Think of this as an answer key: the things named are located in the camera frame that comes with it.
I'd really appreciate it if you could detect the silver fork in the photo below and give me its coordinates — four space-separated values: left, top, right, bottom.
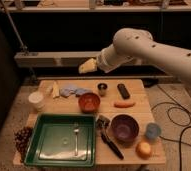
74 123 79 156

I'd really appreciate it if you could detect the orange carrot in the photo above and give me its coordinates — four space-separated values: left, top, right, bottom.
114 101 135 108

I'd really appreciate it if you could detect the white plastic cup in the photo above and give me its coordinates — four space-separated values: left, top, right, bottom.
28 91 44 111

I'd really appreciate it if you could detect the metal shelf rack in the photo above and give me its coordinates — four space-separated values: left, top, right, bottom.
0 0 191 76

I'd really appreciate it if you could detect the dark grape bunch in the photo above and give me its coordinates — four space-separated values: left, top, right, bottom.
14 126 33 162

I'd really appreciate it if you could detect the blue cloth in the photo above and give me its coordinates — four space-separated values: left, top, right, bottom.
60 84 91 98

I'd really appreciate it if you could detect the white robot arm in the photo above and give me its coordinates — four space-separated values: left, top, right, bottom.
79 28 191 85

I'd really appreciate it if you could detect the yellow round fruit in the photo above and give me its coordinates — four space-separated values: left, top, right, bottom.
136 141 152 159

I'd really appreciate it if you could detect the green plastic tray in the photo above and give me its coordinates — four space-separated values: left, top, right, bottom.
24 114 96 168

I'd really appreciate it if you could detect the purple bowl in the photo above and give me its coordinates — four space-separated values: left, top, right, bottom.
111 114 139 143

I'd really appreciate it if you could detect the pale yellow wedge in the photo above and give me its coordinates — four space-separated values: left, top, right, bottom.
52 81 60 98

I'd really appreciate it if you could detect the light blue cup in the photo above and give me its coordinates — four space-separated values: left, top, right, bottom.
145 123 161 141

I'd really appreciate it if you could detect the small dark metal cup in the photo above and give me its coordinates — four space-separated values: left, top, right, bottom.
97 83 108 96

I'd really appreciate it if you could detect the black remote control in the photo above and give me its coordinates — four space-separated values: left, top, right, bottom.
117 84 130 99

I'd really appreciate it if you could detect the orange bowl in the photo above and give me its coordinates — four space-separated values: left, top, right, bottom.
78 93 100 113

